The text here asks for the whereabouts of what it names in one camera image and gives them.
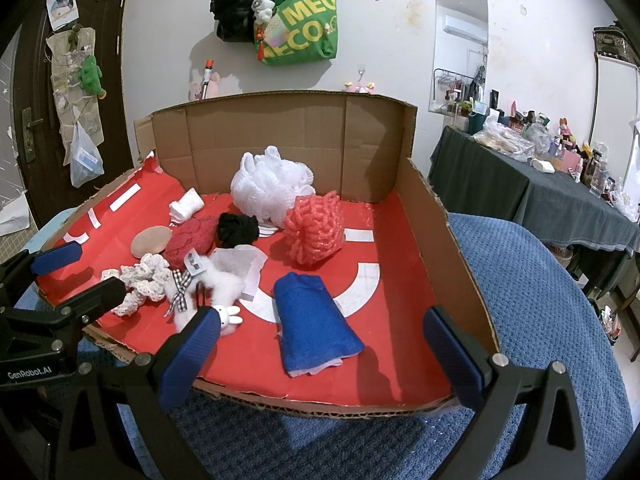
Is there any white mesh bath sponge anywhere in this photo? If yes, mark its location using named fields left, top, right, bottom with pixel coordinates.
left=231, top=146, right=316, bottom=226

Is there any photo on door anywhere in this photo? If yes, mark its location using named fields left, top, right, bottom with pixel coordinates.
left=46, top=0, right=78, bottom=31

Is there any white paper sheet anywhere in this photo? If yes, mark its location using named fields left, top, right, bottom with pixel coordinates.
left=0, top=190, right=31, bottom=236

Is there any green tote bag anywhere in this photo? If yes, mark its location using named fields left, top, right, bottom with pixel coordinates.
left=257, top=0, right=338, bottom=66

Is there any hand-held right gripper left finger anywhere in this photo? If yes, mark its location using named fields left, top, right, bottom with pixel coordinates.
left=51, top=305, right=223, bottom=480

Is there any blue textured blanket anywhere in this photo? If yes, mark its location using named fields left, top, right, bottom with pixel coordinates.
left=75, top=212, right=631, bottom=480

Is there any white fluffy bunny toy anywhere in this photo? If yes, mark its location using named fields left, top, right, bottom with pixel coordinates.
left=167, top=257, right=246, bottom=333

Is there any red mesh bath sponge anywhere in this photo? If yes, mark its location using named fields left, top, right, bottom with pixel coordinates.
left=284, top=191, right=347, bottom=267

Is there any white wardrobe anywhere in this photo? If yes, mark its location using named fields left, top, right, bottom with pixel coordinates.
left=590, top=55, right=640, bottom=186

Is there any light blue bed sheet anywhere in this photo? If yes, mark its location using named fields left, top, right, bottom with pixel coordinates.
left=22, top=210, right=76, bottom=251

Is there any clear plastic bag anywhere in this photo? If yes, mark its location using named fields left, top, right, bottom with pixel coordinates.
left=70, top=120, right=105, bottom=188

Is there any black backpack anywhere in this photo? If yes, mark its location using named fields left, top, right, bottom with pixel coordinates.
left=209, top=0, right=268, bottom=43

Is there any pink plush toy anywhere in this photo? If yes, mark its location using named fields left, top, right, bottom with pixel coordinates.
left=189, top=71, right=221, bottom=101

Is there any blue towel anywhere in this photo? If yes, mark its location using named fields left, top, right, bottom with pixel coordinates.
left=272, top=272, right=365, bottom=377

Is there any row of cosmetics bottles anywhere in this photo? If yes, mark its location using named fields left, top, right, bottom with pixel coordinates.
left=440, top=65, right=640, bottom=221

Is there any green plush toy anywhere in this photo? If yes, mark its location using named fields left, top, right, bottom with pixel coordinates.
left=80, top=55, right=107, bottom=98

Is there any tan powder puff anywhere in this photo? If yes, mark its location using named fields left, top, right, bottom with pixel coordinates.
left=131, top=226, right=173, bottom=258

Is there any beige hanging wall organizer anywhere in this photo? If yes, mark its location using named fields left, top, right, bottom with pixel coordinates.
left=46, top=27, right=101, bottom=153

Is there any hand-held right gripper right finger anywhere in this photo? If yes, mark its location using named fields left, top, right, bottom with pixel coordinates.
left=422, top=305, right=588, bottom=480

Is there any patterned storage box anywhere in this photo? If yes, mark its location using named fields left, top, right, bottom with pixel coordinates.
left=593, top=25, right=640, bottom=66

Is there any red knitted pouch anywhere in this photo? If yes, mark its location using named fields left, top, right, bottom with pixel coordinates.
left=165, top=215, right=221, bottom=276

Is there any cardboard box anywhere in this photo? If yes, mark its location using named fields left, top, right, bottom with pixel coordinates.
left=37, top=90, right=502, bottom=418

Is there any panda plush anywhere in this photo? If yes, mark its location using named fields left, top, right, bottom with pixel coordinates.
left=251, top=0, right=278, bottom=26

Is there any dark brown door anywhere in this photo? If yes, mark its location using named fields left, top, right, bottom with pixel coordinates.
left=0, top=0, right=133, bottom=231

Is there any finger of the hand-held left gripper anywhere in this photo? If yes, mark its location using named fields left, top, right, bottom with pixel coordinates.
left=0, top=240, right=84, bottom=295
left=46, top=276, right=127, bottom=334

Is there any table with dark cloth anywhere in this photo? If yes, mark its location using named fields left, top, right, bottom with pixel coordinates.
left=429, top=125, right=640, bottom=261

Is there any small white rabbit hair clip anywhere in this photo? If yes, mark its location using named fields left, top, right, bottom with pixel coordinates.
left=210, top=304, right=244, bottom=336

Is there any toy stick with orange tip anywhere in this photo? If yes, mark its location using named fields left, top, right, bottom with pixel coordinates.
left=200, top=59, right=215, bottom=101

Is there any wall mirror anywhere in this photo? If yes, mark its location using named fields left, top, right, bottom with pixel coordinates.
left=429, top=0, right=488, bottom=116

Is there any cream lace scrunchie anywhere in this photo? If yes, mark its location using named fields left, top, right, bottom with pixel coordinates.
left=102, top=254, right=173, bottom=317

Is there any white translucent pouch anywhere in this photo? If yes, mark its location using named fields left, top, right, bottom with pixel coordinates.
left=207, top=244, right=268, bottom=303

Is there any metal door handle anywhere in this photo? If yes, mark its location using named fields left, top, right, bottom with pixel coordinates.
left=22, top=108, right=45, bottom=163

